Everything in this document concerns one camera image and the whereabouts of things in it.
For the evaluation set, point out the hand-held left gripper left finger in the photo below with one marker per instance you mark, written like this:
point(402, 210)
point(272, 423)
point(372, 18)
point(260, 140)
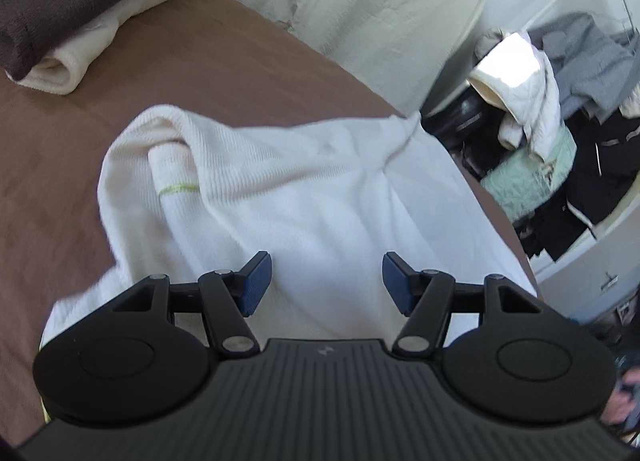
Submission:
point(255, 287)

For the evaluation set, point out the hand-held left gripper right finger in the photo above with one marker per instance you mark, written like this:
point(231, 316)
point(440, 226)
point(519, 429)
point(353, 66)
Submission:
point(398, 287)

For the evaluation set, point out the mint green cloth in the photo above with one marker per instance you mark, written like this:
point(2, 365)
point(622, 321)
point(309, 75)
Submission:
point(530, 181)

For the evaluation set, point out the black bag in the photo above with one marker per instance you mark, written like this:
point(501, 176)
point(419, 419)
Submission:
point(457, 118)

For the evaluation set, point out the white cabinet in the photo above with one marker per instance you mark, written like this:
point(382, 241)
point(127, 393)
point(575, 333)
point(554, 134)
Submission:
point(585, 281)

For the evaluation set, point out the black garment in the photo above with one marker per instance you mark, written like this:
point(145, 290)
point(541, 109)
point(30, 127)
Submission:
point(595, 176)

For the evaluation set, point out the cream folded towel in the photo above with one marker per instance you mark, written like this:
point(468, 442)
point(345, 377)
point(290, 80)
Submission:
point(85, 51)

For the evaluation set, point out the grey hoodie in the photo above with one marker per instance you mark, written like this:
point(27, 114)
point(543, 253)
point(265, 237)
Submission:
point(585, 61)

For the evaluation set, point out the white rack pole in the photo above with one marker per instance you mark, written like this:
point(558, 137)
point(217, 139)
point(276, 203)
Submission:
point(550, 3)

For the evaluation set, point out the cream cloth on wall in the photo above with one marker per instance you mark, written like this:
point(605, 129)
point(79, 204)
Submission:
point(375, 6)

